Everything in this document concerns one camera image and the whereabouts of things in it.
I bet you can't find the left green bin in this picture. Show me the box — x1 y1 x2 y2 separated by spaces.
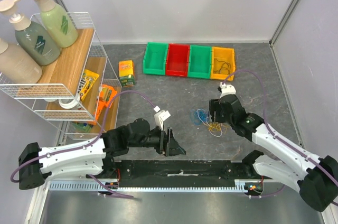
143 42 168 76

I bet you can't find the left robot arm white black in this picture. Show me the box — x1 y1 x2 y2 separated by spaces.
18 118 186 190

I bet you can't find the yellow candy bag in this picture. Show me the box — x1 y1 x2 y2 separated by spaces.
78 69 99 101

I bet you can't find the colourful box on lower shelf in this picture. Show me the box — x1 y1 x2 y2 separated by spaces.
72 122 93 133

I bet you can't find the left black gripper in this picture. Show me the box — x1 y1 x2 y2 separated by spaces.
129 124 186 157

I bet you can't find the beige pump bottle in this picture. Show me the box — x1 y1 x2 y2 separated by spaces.
0 0 43 84

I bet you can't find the white tape roll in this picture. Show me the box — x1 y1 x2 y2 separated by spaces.
59 94 81 110

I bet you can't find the green bin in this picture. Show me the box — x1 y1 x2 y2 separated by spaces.
187 45 212 79
143 42 168 76

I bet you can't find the white wire shelf rack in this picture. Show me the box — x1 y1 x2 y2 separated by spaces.
1 12 121 144

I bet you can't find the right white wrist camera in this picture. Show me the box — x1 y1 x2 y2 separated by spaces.
218 82 236 98

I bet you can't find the black thin cable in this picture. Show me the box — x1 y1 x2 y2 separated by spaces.
212 57 234 74

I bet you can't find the orange toy package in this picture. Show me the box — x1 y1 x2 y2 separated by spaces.
95 84 118 121

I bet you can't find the dark green pump bottle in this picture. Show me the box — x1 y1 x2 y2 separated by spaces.
9 13 61 66

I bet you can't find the slotted cable duct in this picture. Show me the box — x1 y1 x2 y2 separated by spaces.
49 180 251 191

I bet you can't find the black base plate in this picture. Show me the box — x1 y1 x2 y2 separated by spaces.
96 160 261 188

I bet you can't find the blue thin cable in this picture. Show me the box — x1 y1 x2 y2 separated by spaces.
190 107 211 126

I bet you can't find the red bin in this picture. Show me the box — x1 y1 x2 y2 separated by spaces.
165 43 190 78

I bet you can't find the yellow bin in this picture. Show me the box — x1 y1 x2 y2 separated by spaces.
210 46 236 80

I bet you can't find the light green pump bottle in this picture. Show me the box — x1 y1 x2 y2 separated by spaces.
34 0 78 48

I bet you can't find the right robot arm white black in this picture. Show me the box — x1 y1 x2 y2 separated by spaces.
209 94 337 212

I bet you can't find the yellow green small box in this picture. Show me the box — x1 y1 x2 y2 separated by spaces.
119 60 135 87

